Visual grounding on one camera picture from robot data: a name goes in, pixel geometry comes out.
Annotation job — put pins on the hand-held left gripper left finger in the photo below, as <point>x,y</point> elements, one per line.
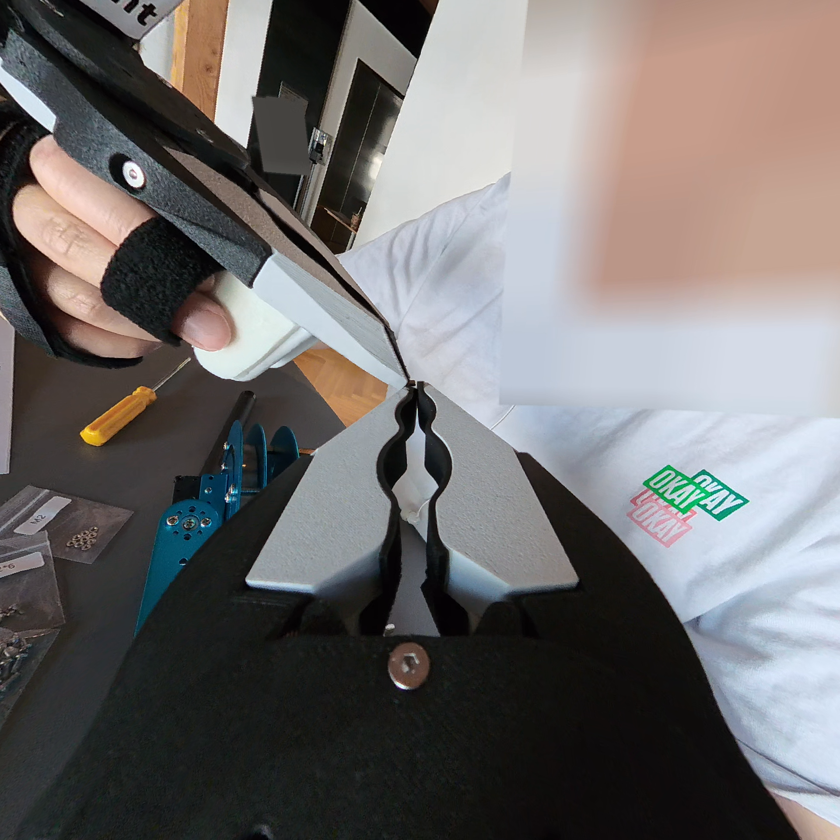
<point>321,525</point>

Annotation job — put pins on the wooden post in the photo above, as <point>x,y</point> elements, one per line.
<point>197,52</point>

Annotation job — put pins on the person in white shirt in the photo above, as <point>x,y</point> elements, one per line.
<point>590,472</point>

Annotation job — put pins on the small clear hardware bag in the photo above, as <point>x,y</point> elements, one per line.
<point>19,663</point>
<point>33,590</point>

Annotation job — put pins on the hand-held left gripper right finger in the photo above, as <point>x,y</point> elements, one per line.
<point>505,518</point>

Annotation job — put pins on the yellow screwdriver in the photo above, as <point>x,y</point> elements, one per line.
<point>118,415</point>

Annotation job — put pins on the black cylindrical rod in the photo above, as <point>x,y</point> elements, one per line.
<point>229,433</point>

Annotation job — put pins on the person's right hand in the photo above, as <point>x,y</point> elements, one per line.
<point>65,229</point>

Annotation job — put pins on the wall switch panel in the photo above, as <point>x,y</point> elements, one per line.
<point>319,145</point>

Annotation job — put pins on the blue toy robot arm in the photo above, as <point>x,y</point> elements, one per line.
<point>190,544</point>

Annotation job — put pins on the dark grey desk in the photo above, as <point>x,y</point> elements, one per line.
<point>131,472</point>

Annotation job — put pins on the printed instruction sheet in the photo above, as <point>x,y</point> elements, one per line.
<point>5,394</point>

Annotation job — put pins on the small bag of tiny nuts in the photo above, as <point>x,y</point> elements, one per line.
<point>79,528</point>

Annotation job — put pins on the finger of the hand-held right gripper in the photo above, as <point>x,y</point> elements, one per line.
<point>328,315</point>

